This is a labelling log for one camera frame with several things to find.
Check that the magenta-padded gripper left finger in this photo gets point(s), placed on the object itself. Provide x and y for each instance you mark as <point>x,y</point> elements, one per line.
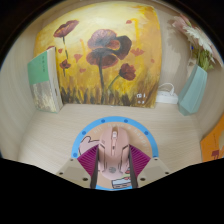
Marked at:
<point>75,171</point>

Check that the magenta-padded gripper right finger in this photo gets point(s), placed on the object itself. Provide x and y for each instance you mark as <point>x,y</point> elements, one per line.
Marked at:
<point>153,170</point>

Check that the pink computer mouse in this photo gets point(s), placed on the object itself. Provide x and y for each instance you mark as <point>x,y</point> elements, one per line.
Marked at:
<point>113,153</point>

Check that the round blue-rimmed cartoon mouse pad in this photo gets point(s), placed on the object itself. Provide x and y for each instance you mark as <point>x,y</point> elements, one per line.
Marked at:
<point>140,133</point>

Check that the white power strip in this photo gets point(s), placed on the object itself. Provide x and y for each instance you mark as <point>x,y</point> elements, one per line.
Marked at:
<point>166,98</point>

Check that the pale teal faceted vase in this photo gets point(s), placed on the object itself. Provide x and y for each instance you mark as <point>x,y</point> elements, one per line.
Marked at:
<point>193,91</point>

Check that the green-covered book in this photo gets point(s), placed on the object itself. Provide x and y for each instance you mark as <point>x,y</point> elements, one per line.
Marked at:
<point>43,80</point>

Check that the yellow poppy painting canvas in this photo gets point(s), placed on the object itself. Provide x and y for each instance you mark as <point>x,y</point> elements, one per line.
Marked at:
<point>100,50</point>

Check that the white and pink flower bouquet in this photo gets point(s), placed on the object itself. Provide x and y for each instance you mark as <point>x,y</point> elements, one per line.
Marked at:
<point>200,40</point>

